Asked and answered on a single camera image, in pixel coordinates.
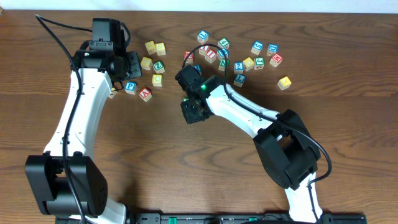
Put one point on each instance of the red i block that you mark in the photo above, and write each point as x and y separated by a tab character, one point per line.
210	56
204	48

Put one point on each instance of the red A block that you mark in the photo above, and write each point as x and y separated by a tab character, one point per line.
145	94

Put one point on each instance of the red I block upper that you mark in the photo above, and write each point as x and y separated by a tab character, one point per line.
204	48

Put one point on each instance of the red E block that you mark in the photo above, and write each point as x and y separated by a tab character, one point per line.
188	57

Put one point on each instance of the blue l block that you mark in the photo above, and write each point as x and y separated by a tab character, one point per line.
202	36
239	80

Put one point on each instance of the yellow block far right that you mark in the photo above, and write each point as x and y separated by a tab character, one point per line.
284	83

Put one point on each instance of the blue H block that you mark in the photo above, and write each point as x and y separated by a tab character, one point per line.
198	68

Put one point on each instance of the green 4 block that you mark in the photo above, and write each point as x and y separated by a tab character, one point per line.
224	43

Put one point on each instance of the blue 2 block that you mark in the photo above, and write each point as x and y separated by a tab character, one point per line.
238	67

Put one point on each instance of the yellow block far left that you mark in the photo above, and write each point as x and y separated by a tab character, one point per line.
112	93

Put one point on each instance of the blue d block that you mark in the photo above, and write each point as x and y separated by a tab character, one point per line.
222	53
272	49

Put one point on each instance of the yellow block right centre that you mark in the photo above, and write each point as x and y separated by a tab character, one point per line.
248	63

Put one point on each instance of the red M block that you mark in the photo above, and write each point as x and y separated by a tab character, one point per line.
276	59

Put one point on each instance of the yellow C block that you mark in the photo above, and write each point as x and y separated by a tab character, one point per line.
157	80

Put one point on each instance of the blue G block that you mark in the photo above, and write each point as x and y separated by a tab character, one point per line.
257	47

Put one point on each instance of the red I block lower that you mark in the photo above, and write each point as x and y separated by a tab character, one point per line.
210	56

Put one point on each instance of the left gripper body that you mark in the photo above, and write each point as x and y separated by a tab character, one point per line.
134	65

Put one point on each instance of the yellow S block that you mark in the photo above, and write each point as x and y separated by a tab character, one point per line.
160	49

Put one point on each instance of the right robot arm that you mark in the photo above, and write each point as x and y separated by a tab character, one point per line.
288	153

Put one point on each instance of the blue L block lower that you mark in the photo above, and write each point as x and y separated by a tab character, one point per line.
239	80

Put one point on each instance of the blue L block top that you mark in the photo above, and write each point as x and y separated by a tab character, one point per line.
202	36

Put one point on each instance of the yellow block top left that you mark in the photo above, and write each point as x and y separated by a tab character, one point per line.
150	47

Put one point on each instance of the yellow block beside L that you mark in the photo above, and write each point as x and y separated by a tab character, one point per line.
146	63

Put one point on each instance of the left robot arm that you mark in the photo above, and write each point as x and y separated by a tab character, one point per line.
65	181

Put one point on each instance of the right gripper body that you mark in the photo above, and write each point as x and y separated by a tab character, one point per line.
191	112

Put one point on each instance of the green Z block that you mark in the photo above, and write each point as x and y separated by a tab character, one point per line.
159	67

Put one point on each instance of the blue D block centre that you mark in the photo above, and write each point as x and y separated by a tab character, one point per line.
222	53

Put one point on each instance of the green J block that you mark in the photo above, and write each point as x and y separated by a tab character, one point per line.
259	63

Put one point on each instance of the blue P block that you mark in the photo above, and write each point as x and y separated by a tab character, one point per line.
130	88

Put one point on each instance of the blue D block right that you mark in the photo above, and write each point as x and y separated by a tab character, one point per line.
272	49

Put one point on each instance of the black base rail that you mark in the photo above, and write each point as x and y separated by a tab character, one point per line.
268	218

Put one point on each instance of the green N block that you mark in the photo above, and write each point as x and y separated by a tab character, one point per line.
223	65

